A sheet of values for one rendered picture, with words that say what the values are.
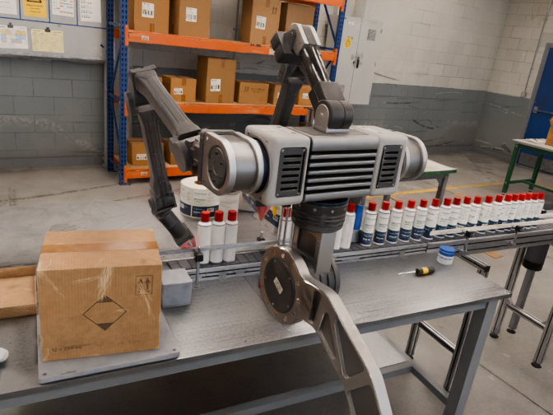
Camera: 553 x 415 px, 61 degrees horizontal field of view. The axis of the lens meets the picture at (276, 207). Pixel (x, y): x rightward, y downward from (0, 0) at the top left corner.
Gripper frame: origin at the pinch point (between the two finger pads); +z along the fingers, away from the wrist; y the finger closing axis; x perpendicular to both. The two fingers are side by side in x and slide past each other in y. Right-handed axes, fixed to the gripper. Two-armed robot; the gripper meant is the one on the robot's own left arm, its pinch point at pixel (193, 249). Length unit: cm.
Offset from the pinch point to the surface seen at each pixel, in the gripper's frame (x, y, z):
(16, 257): 54, 28, -28
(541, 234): -151, -5, 127
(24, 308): 49, -14, -29
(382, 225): -71, -2, 49
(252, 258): -15.4, -1.4, 19.1
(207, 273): 1.5, -6.0, 8.5
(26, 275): 51, 12, -26
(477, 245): -111, -6, 99
